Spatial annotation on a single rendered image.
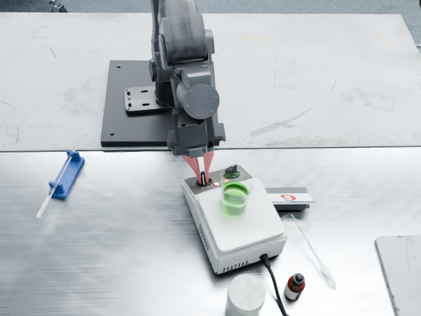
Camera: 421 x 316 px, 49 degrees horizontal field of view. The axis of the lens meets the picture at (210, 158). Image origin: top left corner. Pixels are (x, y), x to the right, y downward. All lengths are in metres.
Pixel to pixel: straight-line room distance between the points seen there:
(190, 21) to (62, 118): 0.43
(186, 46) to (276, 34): 0.57
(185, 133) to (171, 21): 0.18
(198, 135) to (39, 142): 0.43
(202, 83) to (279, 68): 0.51
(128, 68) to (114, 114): 0.15
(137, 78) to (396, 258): 0.67
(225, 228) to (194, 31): 0.32
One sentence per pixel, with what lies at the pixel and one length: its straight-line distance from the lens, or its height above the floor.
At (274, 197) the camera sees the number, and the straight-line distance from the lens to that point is 0.90.
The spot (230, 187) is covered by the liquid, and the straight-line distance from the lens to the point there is 0.78.
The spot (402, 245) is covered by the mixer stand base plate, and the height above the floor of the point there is 0.91.
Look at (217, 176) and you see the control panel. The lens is 0.89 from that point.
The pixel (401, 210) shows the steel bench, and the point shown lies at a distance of 0.99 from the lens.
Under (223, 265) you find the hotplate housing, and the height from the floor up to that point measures 0.94.
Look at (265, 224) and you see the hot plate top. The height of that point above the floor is 0.99.
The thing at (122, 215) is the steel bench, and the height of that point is 0.90.
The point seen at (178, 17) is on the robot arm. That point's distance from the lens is 0.77.
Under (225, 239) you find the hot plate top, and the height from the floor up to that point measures 0.99.
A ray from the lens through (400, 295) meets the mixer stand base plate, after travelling 0.89.
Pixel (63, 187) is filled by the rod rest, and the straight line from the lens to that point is 0.95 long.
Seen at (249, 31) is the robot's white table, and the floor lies 0.90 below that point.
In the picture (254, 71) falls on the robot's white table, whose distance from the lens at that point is 1.17.
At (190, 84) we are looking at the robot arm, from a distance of 0.70.
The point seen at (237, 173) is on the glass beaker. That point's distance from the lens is 0.76.
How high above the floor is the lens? 1.67
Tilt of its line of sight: 52 degrees down
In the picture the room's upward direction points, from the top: 4 degrees clockwise
